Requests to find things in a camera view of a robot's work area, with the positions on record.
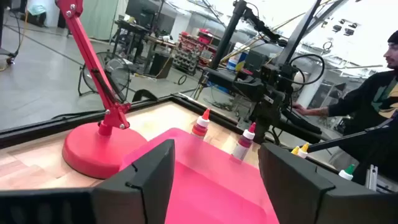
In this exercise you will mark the black metal desk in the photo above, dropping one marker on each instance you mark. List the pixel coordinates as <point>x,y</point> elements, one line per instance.
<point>133,31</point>

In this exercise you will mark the black speaker box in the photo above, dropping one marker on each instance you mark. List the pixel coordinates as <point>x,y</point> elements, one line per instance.
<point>160,65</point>

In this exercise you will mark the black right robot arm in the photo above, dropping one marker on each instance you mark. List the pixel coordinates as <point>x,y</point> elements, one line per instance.
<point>267,121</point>

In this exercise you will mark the person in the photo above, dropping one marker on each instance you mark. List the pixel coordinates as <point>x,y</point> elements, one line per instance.
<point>367,102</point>

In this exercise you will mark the black stand pole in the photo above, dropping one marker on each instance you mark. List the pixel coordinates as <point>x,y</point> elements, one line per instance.
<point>295,31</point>
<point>227,34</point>

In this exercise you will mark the large bottle dark red cap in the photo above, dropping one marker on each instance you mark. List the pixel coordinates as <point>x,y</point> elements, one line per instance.
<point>243,144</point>

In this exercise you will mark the red parts bin rack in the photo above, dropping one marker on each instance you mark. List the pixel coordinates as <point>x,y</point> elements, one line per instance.
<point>189,49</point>

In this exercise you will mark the black metal table frame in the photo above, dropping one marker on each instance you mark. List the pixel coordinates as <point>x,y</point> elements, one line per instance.
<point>31,133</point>

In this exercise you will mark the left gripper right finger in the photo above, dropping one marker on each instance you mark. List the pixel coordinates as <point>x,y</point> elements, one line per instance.
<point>295,186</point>

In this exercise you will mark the large bottle yellow cap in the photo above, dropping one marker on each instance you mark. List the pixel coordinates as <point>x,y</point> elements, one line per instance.
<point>295,150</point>
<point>303,151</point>

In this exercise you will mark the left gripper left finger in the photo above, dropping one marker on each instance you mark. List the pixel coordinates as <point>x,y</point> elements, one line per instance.
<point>140,193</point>

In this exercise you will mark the black floor fan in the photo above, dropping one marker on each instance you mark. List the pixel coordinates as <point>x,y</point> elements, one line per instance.
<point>119,70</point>

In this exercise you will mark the large bottle green cap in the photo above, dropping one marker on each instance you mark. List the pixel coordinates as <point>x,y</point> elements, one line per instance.
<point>346,174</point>

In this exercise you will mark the large bottle orange-red cap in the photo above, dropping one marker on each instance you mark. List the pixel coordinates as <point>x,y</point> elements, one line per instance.
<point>200,126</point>

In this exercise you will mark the red desk lamp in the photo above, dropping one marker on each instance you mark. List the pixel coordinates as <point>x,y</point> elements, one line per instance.
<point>102,152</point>

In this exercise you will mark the pink translucent plastic bin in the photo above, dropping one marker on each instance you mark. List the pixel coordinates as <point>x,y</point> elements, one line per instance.
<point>205,186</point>

